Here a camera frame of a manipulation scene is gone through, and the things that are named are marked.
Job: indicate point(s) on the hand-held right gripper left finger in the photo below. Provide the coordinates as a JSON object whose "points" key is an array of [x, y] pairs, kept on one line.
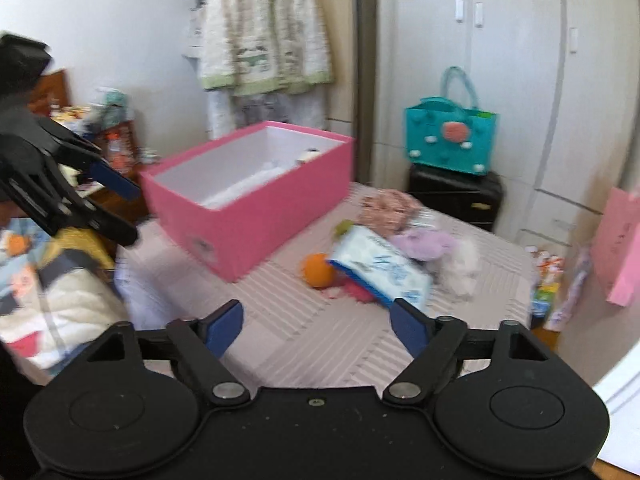
{"points": [[226, 327]]}

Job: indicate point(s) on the green ball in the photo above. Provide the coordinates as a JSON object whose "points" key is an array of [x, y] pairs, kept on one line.
{"points": [[344, 228]]}

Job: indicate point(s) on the colourful patchwork quilt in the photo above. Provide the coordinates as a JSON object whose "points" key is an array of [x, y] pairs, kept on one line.
{"points": [[55, 295]]}

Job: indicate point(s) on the purple cloth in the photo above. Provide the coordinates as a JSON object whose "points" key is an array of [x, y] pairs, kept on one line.
{"points": [[422, 245]]}

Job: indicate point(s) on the teal tote bag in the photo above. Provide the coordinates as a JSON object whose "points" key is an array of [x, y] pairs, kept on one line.
{"points": [[450, 140]]}

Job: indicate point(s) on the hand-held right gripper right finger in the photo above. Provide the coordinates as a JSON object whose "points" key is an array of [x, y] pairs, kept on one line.
{"points": [[407, 329]]}

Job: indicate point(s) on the red pink soft item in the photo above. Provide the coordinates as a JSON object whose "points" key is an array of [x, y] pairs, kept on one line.
{"points": [[350, 292]]}

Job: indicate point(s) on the pink floral cloth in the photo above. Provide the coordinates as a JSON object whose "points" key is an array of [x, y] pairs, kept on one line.
{"points": [[387, 210]]}

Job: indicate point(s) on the white fluffy plush toy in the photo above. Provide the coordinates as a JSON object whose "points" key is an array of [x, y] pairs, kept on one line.
{"points": [[462, 267]]}

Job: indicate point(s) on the blue white tissue pack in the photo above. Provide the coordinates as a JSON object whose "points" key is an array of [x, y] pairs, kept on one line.
{"points": [[380, 265]]}

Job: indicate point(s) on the pink storage box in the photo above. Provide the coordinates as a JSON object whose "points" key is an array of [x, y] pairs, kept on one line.
{"points": [[250, 225]]}

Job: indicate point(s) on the white patterned hanging pants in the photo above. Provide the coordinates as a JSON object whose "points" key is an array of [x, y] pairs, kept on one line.
{"points": [[270, 110]]}

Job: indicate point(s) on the pink paper bag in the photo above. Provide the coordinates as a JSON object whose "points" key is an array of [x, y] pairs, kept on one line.
{"points": [[617, 245]]}

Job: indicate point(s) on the colourful boxes on floor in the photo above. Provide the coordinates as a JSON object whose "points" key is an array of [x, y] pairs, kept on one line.
{"points": [[545, 285]]}

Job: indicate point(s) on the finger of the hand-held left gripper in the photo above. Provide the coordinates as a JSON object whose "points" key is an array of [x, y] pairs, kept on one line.
{"points": [[110, 225], [116, 180]]}

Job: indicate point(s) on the white green quilted jacket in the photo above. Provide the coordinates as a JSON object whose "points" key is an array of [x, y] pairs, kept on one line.
{"points": [[260, 25]]}

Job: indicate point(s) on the orange ball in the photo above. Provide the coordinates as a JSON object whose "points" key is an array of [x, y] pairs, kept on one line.
{"points": [[318, 271]]}

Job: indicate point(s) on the black suitcase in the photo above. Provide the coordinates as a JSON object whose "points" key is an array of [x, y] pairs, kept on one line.
{"points": [[455, 200]]}

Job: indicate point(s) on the pile of bedside clutter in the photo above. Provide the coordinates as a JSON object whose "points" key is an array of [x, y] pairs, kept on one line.
{"points": [[112, 125]]}

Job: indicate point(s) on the wooden headboard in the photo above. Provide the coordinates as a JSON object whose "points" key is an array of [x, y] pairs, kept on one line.
{"points": [[50, 92]]}

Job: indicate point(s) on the white wardrobe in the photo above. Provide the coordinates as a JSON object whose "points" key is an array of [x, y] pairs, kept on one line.
{"points": [[515, 85]]}

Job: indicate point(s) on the white board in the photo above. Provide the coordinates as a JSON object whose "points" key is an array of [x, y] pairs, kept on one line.
{"points": [[622, 420]]}

